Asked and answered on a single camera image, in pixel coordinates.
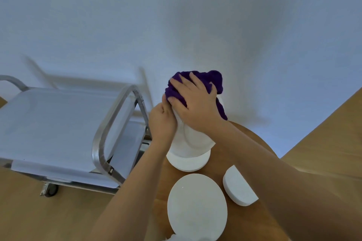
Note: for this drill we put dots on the person's right hand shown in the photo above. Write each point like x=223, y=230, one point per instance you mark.
x=198, y=111

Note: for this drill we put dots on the person's left hand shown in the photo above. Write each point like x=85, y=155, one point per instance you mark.
x=162, y=127

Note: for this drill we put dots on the white round dinner plate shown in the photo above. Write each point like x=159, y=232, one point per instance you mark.
x=198, y=207
x=192, y=144

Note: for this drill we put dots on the purple cleaning cloth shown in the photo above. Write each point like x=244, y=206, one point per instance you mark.
x=215, y=78

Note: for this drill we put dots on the stack of white round plates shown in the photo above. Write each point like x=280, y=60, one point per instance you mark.
x=189, y=164

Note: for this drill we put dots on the stack of white rectangular plates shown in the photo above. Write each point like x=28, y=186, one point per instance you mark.
x=237, y=190

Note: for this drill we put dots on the steel three-tier cart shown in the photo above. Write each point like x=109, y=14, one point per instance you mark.
x=42, y=127

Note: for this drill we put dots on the person's left forearm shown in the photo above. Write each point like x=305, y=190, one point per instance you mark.
x=130, y=198

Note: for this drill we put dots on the person's right forearm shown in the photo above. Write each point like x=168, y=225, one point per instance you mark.
x=297, y=187

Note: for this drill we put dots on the person's white garment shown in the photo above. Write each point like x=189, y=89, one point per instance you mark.
x=174, y=238

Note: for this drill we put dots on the round wooden side table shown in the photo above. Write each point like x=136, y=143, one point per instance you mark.
x=217, y=164

